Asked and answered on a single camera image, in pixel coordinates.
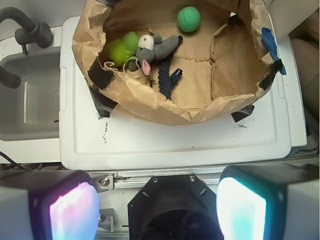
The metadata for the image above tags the grey faucet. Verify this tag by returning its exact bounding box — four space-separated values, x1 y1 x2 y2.
0 7 53 55

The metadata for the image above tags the dark blue rope toy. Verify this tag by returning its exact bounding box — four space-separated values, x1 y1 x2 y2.
158 60 183 100

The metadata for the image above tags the green dimpled rubber ball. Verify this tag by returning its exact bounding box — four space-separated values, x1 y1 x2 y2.
177 6 201 33

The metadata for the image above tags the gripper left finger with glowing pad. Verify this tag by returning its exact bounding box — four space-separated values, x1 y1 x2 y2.
0 170 100 240

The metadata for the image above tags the black tape piece left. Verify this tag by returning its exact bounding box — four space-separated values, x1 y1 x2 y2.
89 88 118 118

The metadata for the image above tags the brown paper bag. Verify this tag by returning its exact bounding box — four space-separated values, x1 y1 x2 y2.
72 0 279 126

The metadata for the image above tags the grey plush mouse toy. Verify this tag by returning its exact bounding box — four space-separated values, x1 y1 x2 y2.
135 33 183 76

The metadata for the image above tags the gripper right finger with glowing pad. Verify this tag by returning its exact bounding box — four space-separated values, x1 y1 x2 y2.
216 163 320 240

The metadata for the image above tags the white plastic bin lid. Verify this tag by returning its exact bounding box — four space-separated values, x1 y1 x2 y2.
59 17 307 171

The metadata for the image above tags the black octagonal mount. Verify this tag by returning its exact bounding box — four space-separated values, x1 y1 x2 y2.
127 175 224 240

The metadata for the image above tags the grey sink basin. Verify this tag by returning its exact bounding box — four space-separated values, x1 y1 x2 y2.
0 47 60 142

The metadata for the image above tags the blue masking tape strip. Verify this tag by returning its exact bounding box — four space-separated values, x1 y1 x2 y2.
261 27 287 76

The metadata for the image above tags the lime green fuzzy toy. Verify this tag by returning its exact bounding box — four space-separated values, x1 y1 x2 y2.
104 31 139 68

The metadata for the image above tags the black tape piece right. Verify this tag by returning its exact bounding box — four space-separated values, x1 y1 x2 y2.
231 104 255 123

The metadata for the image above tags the black tape piece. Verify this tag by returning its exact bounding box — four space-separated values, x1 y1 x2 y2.
89 88 118 118
231 104 255 123

